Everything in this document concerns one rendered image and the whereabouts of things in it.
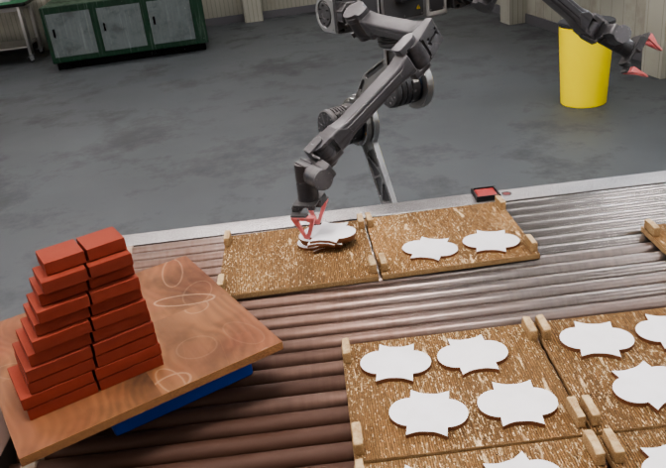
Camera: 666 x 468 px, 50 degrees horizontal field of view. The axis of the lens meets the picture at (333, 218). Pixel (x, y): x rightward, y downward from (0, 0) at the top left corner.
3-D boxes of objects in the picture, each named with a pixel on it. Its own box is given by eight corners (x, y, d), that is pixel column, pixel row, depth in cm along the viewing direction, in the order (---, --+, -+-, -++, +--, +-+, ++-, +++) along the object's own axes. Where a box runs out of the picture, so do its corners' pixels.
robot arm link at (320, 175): (333, 156, 197) (316, 135, 192) (356, 166, 188) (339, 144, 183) (304, 187, 196) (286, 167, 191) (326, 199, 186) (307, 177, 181)
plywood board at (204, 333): (-25, 337, 157) (-27, 330, 156) (186, 261, 180) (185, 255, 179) (22, 467, 118) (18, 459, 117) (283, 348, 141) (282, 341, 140)
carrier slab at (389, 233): (365, 223, 214) (364, 218, 213) (499, 205, 215) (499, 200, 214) (382, 280, 182) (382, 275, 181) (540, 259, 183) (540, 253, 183)
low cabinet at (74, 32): (206, 29, 1169) (196, -25, 1135) (210, 50, 995) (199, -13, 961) (73, 47, 1142) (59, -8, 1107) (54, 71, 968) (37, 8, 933)
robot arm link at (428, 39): (456, 41, 201) (439, 13, 195) (423, 74, 199) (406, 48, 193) (371, 24, 237) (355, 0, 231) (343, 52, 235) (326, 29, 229)
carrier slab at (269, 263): (226, 241, 212) (225, 236, 212) (363, 223, 213) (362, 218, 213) (218, 301, 180) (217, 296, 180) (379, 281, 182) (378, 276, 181)
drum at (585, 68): (621, 104, 585) (627, 20, 557) (572, 112, 579) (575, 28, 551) (594, 92, 624) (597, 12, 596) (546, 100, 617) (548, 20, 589)
